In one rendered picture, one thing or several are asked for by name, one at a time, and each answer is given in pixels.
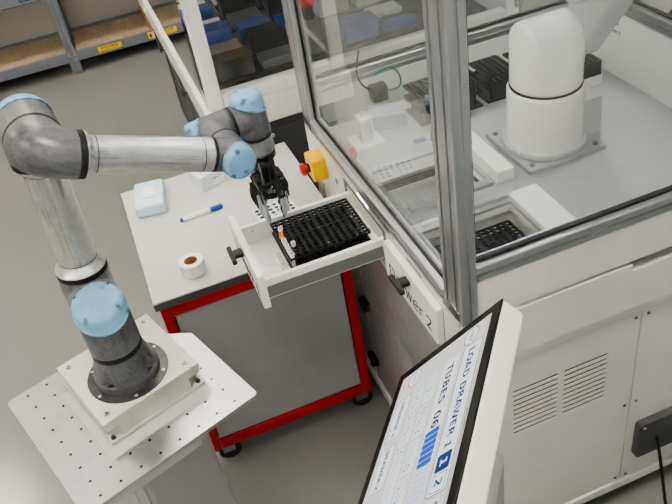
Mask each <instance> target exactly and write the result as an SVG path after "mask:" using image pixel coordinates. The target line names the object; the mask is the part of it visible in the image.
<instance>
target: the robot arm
mask: <svg viewBox="0 0 672 504"><path fill-rule="evenodd" d="M229 100H230V103H229V104H230V106H227V107H226V108H224V109H221V110H219V111H216V112H214V113H211V114H209V115H206V116H204V117H201V118H197V119H196V120H194V121H192V122H190V123H188V124H186V125H185V126H184V135H185V136H145V135H90V134H88V133H87V132H86V131H85V130H84V129H69V128H65V127H62V126H61V125H60V124H59V122H58V120H57V119H56V117H55V115H54V113H53V110H52V108H51V107H50V105H49V104H47V103H46V102H45V101H44V100H43V99H41V98H40V97H38V96H35V95H32V94H27V93H20V94H15V95H12V96H9V97H7V98H6V99H4V100H3V101H2V102H1V103H0V142H1V145H2V147H3V149H4V152H5V154H6V157H7V159H8V161H9V164H10V166H11V168H12V170H13V172H14V173H15V174H17V175H20V176H23V177H24V180H25V182H26V185H27V187H28V189H29V192H30V194H31V197H32V199H33V202H34V204H35V207H36V209H37V211H38V214H39V216H40V219H41V221H42V224H43V226H44V229H45V231H46V233H47V236H48V238H49V241H50V243H51V246H52V248H53V251H54V253H55V255H56V258H57V260H58V262H57V264H56V266H55V274H56V276H57V279H58V281H59V285H60V289H61V291H62V293H63V295H64V296H65V298H66V301H67V303H68V305H69V308H70V310H71V313H72V319H73V321H74V323H75V325H76V326H77V328H78V329H79V331H80V333H81V335H82V337H83V340H84V342H85V344H86V346H87V348H88V350H89V352H90V354H91V356H92V358H93V377H94V381H95V383H96V385H97V387H98V389H99V390H100V391H101V392H103V393H105V394H107V395H111V396H123V395H128V394H131V393H134V392H136V391H138V390H140V389H142V388H144V387H145V386H146V385H148V384H149V383H150V382H151V381H152V380H153V379H154V377H155V376H156V374H157V373H158V370H159V367H160V360H159V358H158V355H157V353H156V351H155V350H154V348H153V347H152V346H150V345H149V344H148V343H147V342H146V341H145V340H144V339H143V338H142V337H141V335H140V332H139V330H138V327H137V325H136V323H135V320H134V318H133V315H132V313H131V310H130V308H129V304H128V301H127V298H126V296H125V295H124V294H123V292H122V291H121V290H120V289H119V288H118V286H117V284H116V282H115V280H114V278H113V275H112V272H111V270H110V267H109V264H108V261H107V259H106V256H105V254H104V253H103V252H102V251H101V250H99V249H96V248H95V246H94V243H93V240H92V238H91V235H90V232H89V229H88V227H87V224H86V221H85V218H84V216H83V213H82V210H81V208H80V205H79V202H78V199H77V197H76V194H75V191H74V189H73V186H72V183H71V180H70V179H87V178H88V177H89V176H90V175H91V174H105V173H172V172H224V173H225V174H226V175H228V176H230V177H231V178H234V179H243V178H245V177H247V176H249V175H250V174H251V173H252V174H251V176H250V179H251V182H250V183H249V186H250V187H249V193H250V196H251V198H252V200H253V202H254V203H255V205H256V206H257V208H258V210H259V211H260V213H261V214H262V216H263V217H264V218H265V219H266V220H267V221H268V222H269V223H271V216H270V214H269V212H268V211H269V208H268V206H267V201H268V200H269V199H274V198H278V203H279V204H280V210H281V212H282V214H283V216H284V217H286V215H287V212H288V211H291V210H290V207H289V198H288V195H289V196H290V193H289V189H288V188H289V184H288V181H287V180H286V178H285V176H284V173H283V172H282V171H281V170H280V168H279V166H276V165H275V162H274V159H273V158H274V157H275V155H276V151H275V144H274V140H273V138H274V137H275V134H274V133H272V132H271V128H270V124H269V120H268V116H267V112H266V106H265V103H264V100H263V97H262V94H261V92H260V91H259V90H257V89H255V88H242V89H239V90H237V91H235V93H232V94H231V96H230V99H229ZM287 194H288V195H287Z"/></svg>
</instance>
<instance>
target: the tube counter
mask: <svg viewBox="0 0 672 504"><path fill-rule="evenodd" d="M446 405H447V404H446ZM446 405H444V406H443V407H441V408H440V409H438V410H437V411H435V412H434V413H433V414H431V415H430V419H429V422H428V426H427V429H426V433H425V436H424V440H423V443H422V447H421V450H420V454H419V458H418V461H417V465H416V468H415V472H414V475H413V479H412V482H411V486H410V489H409V493H408V496H407V500H406V503H405V504H420V501H421V497H422V494H423V490H424V486H425V483H426V479H427V475H428V471H429V468H430V464H431V460H432V457H433V453H434V449H435V445H436V442H437V438H438V434H439V431H440V427H441V423H442V419H443V416H444V412H445V408H446Z"/></svg>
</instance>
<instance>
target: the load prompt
mask: <svg viewBox="0 0 672 504"><path fill-rule="evenodd" d="M482 339H483V336H482V337H480V338H479V339H478V340H476V341H475V342H473V343H472V344H471V345H469V346H468V347H467V348H465V349H464V352H463V356H462V360H461V364H460V367H459V371H458V375H457V379H456V382H455V386H454V390H453V394H452V397H451V401H450V405H449V409H448V412H447V416H446V420H445V424H444V427H443V431H442V435H441V439H440V443H439V446H438V450H437V454H436V458H435V461H434V465H433V469H432V473H431V476H430V480H429V484H428V488H427V491H426V495H425V499H424V501H425V500H427V499H429V498H431V497H432V496H434V495H436V494H438V493H440V492H441V491H443V490H445V489H446V486H447V482H448V478H449V474H450V470H451V465H452V461H453V457H454V453H455V449H456V445H457V441H458V437H459V433H460V429H461V425H462V421H463V417H464V413H465V408H466V404H467V400H468V396H469V392H470V388H471V384H472V380H473V376H474V372H475V368H476V364H477V360H478V356H479V351H480V347H481V343H482Z"/></svg>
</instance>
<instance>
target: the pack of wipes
mask: <svg viewBox="0 0 672 504"><path fill-rule="evenodd" d="M134 210H135V212H136V215H137V217H138V218H143V217H147V216H151V215H156V214H160V213H164V212H166V210H167V207H166V191H165V185H164V182H163V180H162V179H156V180H152V181H148V182H144V183H139V184H136V185H135V186H134Z"/></svg>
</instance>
